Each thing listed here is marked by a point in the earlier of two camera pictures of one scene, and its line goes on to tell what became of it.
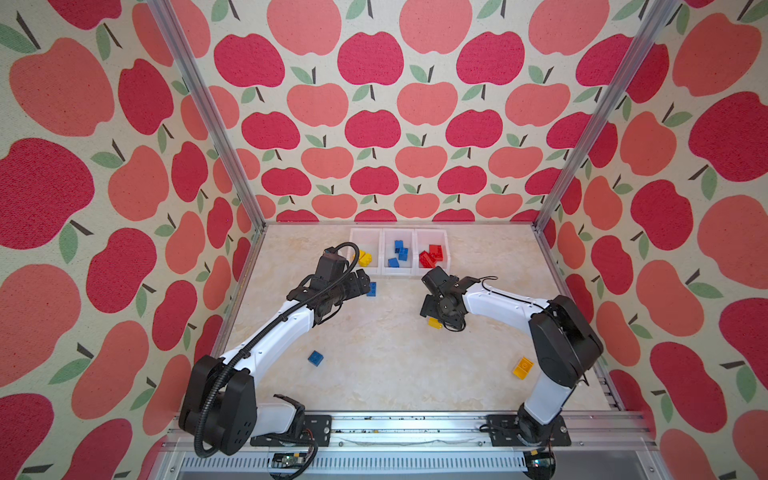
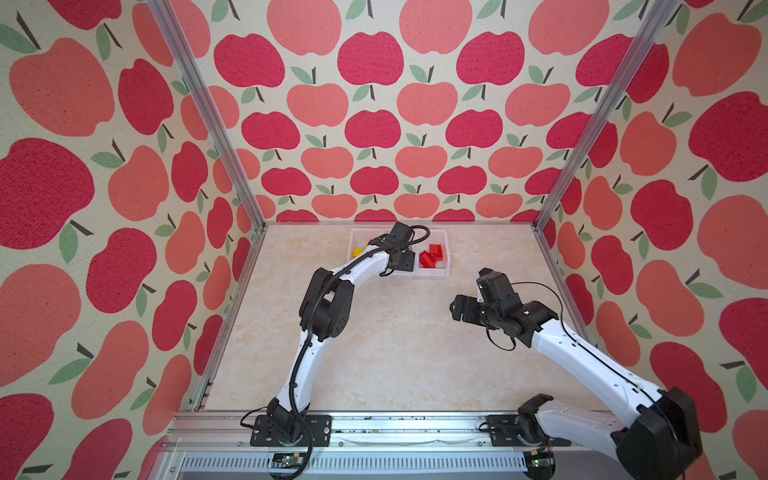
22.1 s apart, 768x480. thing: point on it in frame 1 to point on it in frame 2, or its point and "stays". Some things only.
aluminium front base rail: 435,446 stays
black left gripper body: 349,288 to 405,261
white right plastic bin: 424,238 stays
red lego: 435,253 stays
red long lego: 427,260 stays
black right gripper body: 430,308 to 475,312
